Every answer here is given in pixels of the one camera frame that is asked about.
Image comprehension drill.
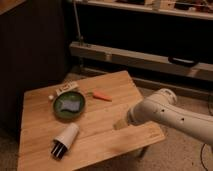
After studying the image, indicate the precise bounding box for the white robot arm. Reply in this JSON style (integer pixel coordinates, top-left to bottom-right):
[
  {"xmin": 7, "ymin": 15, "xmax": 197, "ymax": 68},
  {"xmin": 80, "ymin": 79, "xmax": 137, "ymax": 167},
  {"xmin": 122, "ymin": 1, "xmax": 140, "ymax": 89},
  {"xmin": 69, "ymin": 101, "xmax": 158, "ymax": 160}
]
[{"xmin": 113, "ymin": 88, "xmax": 213, "ymax": 147}]

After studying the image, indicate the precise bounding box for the blue sponge in bowl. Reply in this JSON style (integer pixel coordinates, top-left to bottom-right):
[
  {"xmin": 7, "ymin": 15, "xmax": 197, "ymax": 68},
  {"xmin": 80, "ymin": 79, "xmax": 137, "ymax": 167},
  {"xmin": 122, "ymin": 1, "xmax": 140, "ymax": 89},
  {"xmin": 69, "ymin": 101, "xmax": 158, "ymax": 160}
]
[{"xmin": 61, "ymin": 100, "xmax": 80, "ymax": 111}]

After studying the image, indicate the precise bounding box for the green ceramic bowl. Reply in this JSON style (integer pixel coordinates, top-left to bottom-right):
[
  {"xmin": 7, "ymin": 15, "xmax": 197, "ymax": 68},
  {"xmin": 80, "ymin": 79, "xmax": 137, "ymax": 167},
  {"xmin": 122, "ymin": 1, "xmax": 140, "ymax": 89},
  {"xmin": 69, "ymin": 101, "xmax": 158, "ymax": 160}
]
[{"xmin": 53, "ymin": 91, "xmax": 86, "ymax": 119}]

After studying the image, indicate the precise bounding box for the wooden table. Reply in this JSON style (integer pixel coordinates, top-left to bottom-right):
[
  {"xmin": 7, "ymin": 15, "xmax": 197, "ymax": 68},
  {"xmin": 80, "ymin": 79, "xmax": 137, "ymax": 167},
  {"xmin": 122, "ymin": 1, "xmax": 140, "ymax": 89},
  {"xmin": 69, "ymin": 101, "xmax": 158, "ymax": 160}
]
[{"xmin": 18, "ymin": 71, "xmax": 165, "ymax": 171}]

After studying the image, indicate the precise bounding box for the white cup with black utensils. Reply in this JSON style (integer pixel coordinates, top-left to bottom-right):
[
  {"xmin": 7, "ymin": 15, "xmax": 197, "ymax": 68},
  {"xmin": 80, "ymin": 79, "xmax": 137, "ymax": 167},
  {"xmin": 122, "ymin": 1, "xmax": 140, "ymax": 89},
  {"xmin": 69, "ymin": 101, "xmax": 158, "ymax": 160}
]
[{"xmin": 51, "ymin": 123, "xmax": 79, "ymax": 159}]

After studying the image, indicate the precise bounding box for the vertical metal pole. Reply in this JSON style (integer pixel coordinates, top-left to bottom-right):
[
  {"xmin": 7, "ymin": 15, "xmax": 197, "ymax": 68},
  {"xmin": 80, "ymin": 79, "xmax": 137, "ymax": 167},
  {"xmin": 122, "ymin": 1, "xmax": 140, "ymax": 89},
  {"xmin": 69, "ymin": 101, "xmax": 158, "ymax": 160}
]
[{"xmin": 73, "ymin": 0, "xmax": 84, "ymax": 46}]

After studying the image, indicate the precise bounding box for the black handle on rail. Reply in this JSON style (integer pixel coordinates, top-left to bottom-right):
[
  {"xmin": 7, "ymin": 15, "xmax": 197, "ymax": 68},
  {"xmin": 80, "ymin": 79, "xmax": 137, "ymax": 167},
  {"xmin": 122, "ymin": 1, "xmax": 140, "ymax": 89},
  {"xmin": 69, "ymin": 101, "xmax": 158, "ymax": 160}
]
[{"xmin": 168, "ymin": 57, "xmax": 199, "ymax": 67}]

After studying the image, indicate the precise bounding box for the metal rail shelf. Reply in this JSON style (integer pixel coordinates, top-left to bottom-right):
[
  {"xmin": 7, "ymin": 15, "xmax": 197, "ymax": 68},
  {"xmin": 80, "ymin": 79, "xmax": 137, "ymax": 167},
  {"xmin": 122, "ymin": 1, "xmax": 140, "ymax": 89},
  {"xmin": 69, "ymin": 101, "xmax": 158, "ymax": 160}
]
[{"xmin": 69, "ymin": 42, "xmax": 213, "ymax": 82}]

